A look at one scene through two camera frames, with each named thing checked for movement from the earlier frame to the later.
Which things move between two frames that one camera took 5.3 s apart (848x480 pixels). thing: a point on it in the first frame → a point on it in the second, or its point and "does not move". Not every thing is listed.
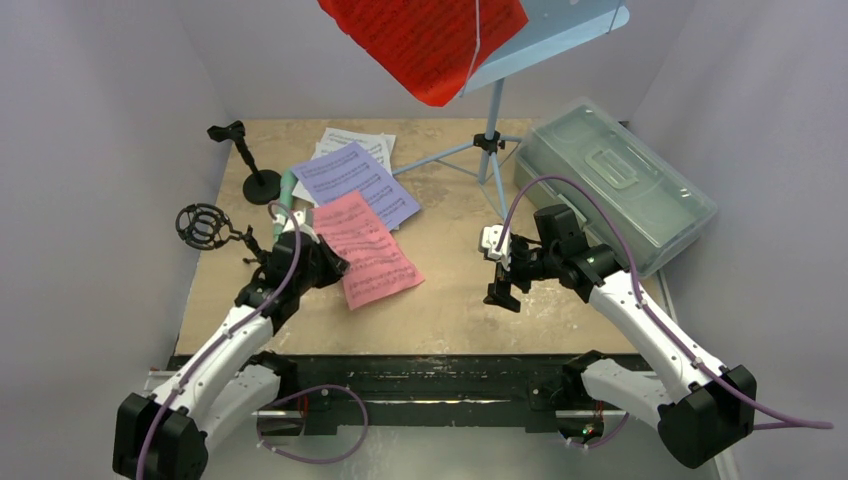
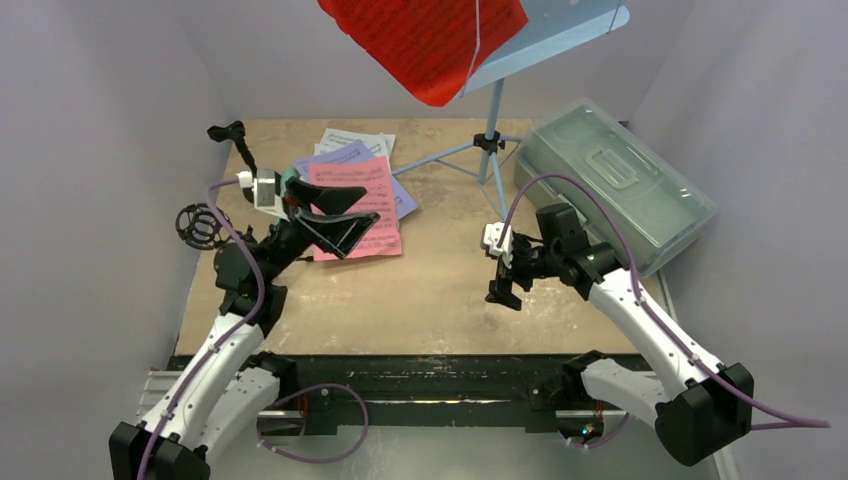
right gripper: [515, 266] does not move
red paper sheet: [431, 47] does not move
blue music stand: [550, 25] does not move
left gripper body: [321, 270] → [287, 240]
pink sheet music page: [378, 267] → [373, 175]
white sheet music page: [378, 145] does not move
